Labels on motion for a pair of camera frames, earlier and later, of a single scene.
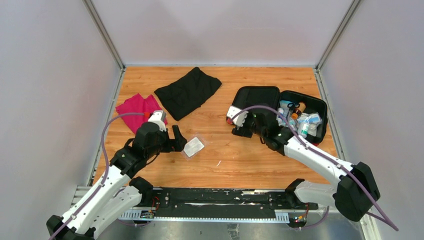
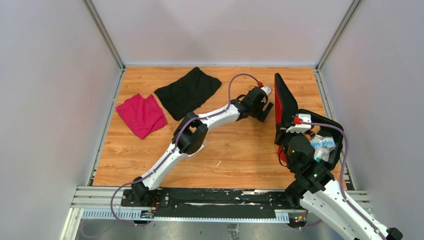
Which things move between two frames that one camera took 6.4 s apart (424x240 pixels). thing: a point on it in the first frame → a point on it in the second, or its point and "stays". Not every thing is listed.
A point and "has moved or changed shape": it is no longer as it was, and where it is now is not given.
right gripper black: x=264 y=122 → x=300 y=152
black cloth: x=188 y=93 stays
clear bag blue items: x=311 y=121 → x=320 y=142
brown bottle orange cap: x=298 y=111 → x=309 y=134
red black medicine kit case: x=303 y=114 has moved or changed shape
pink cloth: x=138 y=104 stays
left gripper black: x=178 y=142 → x=263 y=114
